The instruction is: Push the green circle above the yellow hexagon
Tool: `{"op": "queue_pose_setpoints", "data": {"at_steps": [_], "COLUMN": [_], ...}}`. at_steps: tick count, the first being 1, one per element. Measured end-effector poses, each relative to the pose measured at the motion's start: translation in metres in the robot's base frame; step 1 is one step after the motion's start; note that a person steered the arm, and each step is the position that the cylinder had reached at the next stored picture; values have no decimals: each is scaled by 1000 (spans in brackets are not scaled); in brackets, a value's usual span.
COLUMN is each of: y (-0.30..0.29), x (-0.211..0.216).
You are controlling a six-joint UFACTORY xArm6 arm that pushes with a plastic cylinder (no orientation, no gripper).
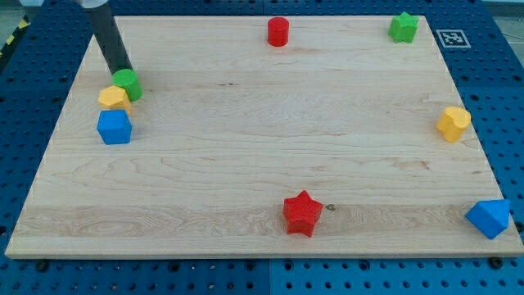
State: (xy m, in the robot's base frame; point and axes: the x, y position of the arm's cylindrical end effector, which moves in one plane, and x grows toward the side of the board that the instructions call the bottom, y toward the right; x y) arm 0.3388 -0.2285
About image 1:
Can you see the green circle block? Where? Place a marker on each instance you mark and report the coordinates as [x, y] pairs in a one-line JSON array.
[[127, 79]]

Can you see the yellow hexagon block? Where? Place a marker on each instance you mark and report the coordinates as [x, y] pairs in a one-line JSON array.
[[114, 98]]

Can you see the light wooden board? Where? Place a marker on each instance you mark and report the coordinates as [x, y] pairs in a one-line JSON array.
[[229, 126]]

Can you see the red star block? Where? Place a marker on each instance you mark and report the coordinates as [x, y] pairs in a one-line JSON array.
[[302, 214]]

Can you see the red cylinder block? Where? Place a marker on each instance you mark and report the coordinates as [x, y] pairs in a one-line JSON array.
[[278, 31]]

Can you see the blue cube block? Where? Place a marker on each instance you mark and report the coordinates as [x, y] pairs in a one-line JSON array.
[[114, 127]]

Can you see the green star block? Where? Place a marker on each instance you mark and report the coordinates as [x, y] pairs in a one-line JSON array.
[[403, 27]]

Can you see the yellow heart block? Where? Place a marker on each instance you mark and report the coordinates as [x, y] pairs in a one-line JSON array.
[[453, 122]]

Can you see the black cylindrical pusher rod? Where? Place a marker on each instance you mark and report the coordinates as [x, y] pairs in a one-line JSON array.
[[108, 37]]

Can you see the white fiducial marker tag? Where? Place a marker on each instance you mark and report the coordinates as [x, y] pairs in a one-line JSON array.
[[453, 38]]

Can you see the blue triangle block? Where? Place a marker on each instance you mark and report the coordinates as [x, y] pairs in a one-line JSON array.
[[491, 217]]

